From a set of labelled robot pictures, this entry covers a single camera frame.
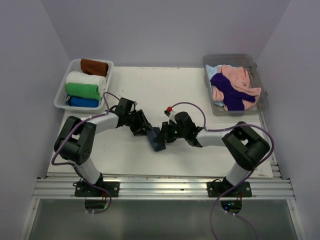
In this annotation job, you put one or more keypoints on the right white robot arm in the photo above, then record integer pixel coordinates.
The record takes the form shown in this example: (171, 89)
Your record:
(244, 144)

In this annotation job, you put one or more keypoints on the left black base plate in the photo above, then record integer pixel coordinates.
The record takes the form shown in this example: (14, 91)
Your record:
(104, 189)

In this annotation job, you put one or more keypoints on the white plastic basket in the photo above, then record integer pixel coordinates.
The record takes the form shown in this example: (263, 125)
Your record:
(74, 65)

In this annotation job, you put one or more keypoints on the blue rolled towel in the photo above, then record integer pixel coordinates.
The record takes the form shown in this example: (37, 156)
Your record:
(74, 101)

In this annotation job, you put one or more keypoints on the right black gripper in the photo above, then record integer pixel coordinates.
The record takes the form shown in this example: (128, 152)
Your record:
(163, 136)

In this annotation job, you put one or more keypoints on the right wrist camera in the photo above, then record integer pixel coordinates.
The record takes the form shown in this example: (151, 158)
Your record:
(170, 113)

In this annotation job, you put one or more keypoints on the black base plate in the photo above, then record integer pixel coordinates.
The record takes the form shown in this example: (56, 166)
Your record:
(104, 189)
(222, 188)

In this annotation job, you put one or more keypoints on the white rolled towel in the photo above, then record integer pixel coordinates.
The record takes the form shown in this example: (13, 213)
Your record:
(82, 78)

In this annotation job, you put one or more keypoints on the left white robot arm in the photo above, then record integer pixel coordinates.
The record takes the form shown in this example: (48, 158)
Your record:
(76, 138)

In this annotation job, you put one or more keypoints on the clear grey plastic bin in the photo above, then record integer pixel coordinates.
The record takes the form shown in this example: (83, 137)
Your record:
(236, 60)

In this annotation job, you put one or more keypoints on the light blue towel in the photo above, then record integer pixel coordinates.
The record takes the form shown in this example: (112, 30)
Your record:
(211, 71)

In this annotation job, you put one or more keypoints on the brown towel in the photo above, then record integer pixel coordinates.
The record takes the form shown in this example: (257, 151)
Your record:
(93, 67)

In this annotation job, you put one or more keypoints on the aluminium front rail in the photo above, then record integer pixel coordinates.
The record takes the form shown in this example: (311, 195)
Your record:
(166, 188)

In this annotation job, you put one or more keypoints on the purple towel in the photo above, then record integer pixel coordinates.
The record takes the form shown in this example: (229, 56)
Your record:
(232, 99)

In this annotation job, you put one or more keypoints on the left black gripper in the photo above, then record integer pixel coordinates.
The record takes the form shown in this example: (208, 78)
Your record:
(142, 123)

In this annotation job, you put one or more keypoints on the green rolled towel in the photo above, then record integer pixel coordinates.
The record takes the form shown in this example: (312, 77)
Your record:
(87, 91)

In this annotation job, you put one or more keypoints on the pink towel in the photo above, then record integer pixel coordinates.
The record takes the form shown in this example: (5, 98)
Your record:
(240, 80)

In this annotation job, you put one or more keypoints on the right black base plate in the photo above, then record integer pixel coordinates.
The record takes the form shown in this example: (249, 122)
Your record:
(222, 188)

